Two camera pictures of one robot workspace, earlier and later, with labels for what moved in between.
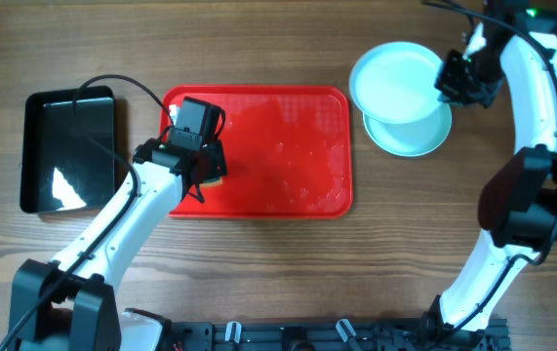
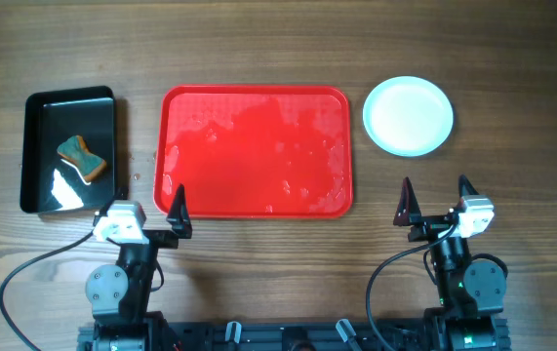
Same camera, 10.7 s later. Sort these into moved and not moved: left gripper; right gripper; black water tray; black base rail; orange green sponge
Moved: orange green sponge; left gripper; right gripper
Not moved: black base rail; black water tray
